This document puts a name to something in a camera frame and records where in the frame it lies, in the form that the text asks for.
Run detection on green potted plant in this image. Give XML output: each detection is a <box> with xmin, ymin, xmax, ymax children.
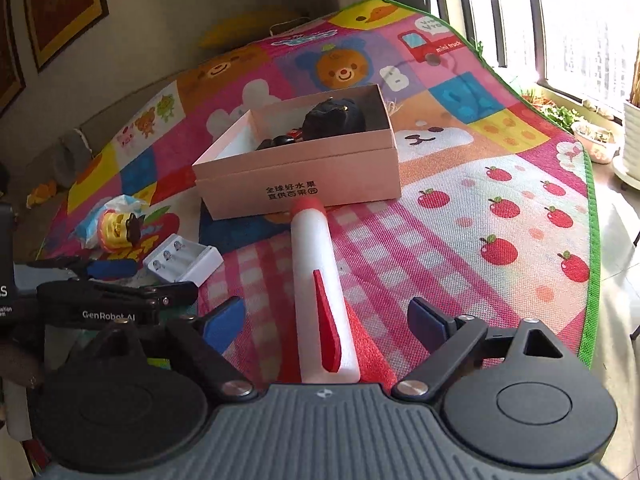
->
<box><xmin>520</xmin><ymin>87</ymin><xmax>577</xmax><ymax>135</ymax></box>

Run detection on black cylinder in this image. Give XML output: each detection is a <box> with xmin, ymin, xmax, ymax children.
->
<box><xmin>256</xmin><ymin>132</ymin><xmax>301</xmax><ymax>152</ymax></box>

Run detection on grey neck pillow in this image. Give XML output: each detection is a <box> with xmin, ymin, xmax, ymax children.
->
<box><xmin>49</xmin><ymin>129</ymin><xmax>94</xmax><ymax>187</ymax></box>

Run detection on tall white plant pot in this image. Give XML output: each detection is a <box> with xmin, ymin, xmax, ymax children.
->
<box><xmin>612</xmin><ymin>99</ymin><xmax>640</xmax><ymax>187</ymax></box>

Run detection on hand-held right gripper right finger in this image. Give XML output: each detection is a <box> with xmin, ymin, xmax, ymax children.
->
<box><xmin>390</xmin><ymin>296</ymin><xmax>582</xmax><ymax>402</ymax></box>

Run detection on dried yellow plant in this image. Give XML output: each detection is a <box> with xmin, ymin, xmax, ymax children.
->
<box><xmin>627</xmin><ymin>35</ymin><xmax>640</xmax><ymax>106</ymax></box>

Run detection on white bowl planter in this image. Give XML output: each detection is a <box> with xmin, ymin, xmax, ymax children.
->
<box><xmin>570</xmin><ymin>120</ymin><xmax>619</xmax><ymax>166</ymax></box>

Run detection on person's left forearm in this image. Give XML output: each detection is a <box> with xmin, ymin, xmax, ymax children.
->
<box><xmin>0</xmin><ymin>340</ymin><xmax>47</xmax><ymax>391</ymax></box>

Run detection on small colourful toy figure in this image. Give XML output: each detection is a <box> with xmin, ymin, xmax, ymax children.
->
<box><xmin>97</xmin><ymin>209</ymin><xmax>149</xmax><ymax>252</ymax></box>

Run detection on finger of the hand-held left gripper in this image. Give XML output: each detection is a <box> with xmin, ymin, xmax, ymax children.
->
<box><xmin>37</xmin><ymin>281</ymin><xmax>199</xmax><ymax>312</ymax></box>
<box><xmin>25</xmin><ymin>256</ymin><xmax>138</xmax><ymax>282</ymax></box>

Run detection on orange and yellow plush toy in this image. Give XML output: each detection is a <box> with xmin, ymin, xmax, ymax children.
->
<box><xmin>26</xmin><ymin>181</ymin><xmax>59</xmax><ymax>207</ymax></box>

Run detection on blue and white tissue packet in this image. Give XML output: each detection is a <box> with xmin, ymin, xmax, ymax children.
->
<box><xmin>74</xmin><ymin>194</ymin><xmax>151</xmax><ymax>250</ymax></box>

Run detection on window frame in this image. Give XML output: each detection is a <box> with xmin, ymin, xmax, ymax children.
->
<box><xmin>420</xmin><ymin>0</ymin><xmax>640</xmax><ymax>103</ymax></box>

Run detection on pink cardboard box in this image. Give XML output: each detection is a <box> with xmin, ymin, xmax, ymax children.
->
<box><xmin>192</xmin><ymin>83</ymin><xmax>402</xmax><ymax>221</ymax></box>

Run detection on colourful printed play mat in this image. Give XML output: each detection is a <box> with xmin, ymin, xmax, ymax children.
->
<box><xmin>37</xmin><ymin>0</ymin><xmax>601</xmax><ymax>393</ymax></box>

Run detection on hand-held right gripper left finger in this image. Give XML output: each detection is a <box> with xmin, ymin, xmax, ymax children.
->
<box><xmin>65</xmin><ymin>296</ymin><xmax>258</xmax><ymax>402</ymax></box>

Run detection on white foam rocket red fins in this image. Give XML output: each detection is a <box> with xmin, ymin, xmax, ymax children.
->
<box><xmin>290</xmin><ymin>196</ymin><xmax>362</xmax><ymax>385</ymax></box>

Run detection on white battery case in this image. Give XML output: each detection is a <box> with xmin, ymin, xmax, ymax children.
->
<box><xmin>143</xmin><ymin>232</ymin><xmax>224</xmax><ymax>287</ymax></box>

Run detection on framed wall picture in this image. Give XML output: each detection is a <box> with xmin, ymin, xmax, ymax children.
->
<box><xmin>0</xmin><ymin>0</ymin><xmax>27</xmax><ymax>117</ymax></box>
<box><xmin>21</xmin><ymin>0</ymin><xmax>110</xmax><ymax>74</ymax></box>

